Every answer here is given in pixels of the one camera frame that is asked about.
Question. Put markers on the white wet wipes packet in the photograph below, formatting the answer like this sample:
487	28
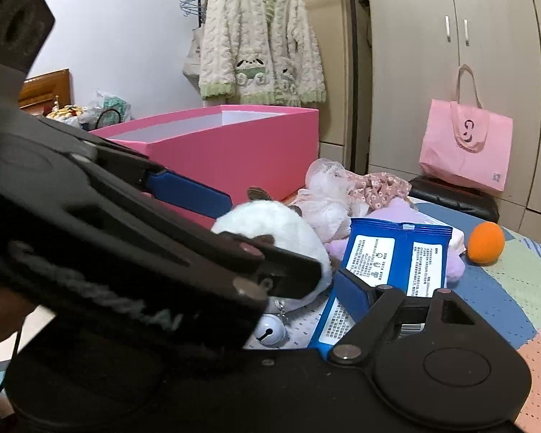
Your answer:
458	240

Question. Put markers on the black suitcase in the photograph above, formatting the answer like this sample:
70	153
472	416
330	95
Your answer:
455	198

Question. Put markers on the cream fleece cardigan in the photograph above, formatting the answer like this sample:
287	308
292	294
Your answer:
257	36

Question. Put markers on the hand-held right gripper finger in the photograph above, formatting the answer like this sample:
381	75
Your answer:
354	295

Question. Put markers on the white plastic bag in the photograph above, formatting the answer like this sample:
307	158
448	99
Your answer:
112	106

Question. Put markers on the pink tote bag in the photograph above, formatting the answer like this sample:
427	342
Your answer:
466	144

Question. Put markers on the white canvas tote bag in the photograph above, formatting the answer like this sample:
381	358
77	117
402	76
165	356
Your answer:
193	56

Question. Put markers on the white plush toy with bell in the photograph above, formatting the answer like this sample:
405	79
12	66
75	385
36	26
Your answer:
261	221

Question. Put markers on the wooden headboard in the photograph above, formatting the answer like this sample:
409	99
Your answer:
45	88

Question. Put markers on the patchwork blanket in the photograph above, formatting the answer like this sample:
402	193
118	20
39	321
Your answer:
514	288

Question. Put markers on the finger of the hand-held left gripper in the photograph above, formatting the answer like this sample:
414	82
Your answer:
189	194
284	270

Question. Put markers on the pink cardboard box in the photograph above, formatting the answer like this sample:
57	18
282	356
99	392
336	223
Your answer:
234	153

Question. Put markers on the pink floral cloth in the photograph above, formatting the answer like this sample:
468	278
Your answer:
383	187

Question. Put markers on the beige wardrobe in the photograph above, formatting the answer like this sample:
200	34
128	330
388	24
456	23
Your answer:
433	99

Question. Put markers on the orange plush ball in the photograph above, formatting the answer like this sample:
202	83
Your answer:
486	243

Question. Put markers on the purple plush toy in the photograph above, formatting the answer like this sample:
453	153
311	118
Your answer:
399	213

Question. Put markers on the small stuffed toys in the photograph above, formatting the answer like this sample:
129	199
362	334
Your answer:
65	112

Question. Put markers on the blue wet wipes packet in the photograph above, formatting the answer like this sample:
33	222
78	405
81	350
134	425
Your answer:
387	243

